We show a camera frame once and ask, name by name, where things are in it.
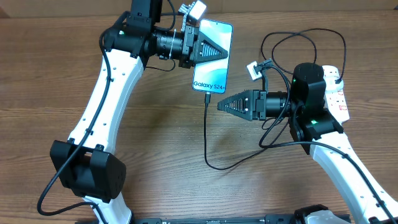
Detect teal Galaxy smartphone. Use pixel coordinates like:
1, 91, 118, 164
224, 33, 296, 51
192, 19, 233, 94

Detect black USB charging cable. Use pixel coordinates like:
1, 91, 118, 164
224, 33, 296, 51
203, 28, 347, 171

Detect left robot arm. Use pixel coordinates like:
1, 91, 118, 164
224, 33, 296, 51
50, 1, 233, 223

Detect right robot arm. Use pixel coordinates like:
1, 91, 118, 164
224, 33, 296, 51
217, 63, 397, 223

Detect white charger plug adapter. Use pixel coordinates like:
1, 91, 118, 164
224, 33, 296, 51
325, 77, 344, 92

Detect white power strip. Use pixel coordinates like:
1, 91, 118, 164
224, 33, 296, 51
322, 65, 349, 124

